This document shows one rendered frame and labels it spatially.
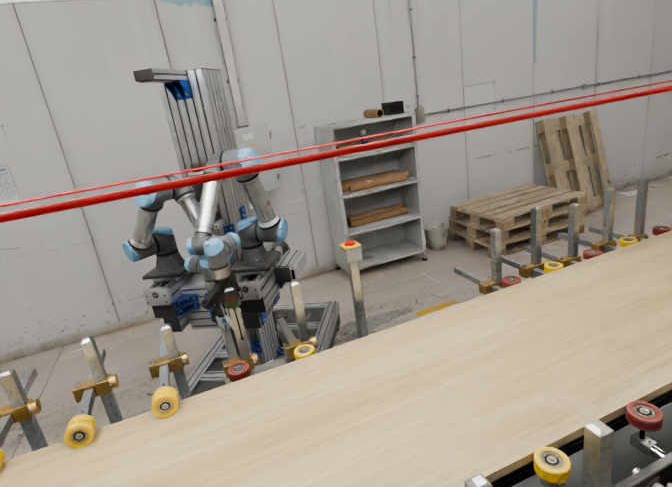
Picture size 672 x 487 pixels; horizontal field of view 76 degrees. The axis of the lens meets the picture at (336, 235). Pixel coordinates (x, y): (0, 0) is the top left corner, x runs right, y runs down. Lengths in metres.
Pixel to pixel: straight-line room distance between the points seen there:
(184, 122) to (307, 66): 2.20
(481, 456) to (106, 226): 3.70
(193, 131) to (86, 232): 2.17
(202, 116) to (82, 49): 2.03
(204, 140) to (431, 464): 1.83
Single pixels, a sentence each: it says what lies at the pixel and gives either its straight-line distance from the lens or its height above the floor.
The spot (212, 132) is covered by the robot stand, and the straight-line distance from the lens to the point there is 2.37.
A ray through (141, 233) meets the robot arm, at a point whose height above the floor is 1.31.
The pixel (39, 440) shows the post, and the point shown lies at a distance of 1.94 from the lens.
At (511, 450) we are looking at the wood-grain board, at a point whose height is 0.90.
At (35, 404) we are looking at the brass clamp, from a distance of 1.86.
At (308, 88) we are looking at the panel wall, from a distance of 4.40.
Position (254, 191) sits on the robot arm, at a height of 1.44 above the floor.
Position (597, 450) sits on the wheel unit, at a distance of 1.03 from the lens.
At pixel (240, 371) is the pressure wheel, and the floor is 0.91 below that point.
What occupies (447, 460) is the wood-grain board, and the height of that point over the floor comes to 0.90.
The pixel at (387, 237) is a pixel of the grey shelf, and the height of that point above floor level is 0.21.
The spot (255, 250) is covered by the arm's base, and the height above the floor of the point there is 1.11.
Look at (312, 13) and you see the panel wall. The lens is 4.51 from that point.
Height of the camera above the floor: 1.80
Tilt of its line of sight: 18 degrees down
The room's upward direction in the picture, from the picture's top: 8 degrees counter-clockwise
